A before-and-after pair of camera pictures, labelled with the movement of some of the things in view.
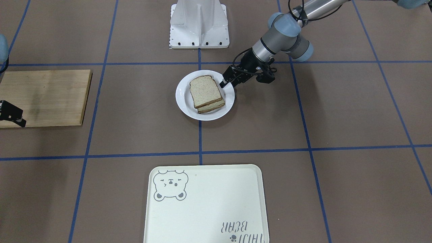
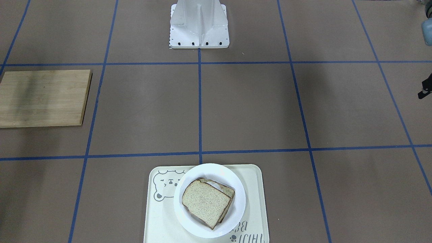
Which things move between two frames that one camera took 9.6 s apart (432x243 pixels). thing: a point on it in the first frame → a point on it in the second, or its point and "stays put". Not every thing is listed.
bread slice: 213,106 → 229,192
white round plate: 185,103 → 222,176
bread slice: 205,91 → 206,203
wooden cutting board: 50,98 stays put
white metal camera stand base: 198,24 stays put
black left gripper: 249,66 → 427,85
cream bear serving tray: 206,204 stays put
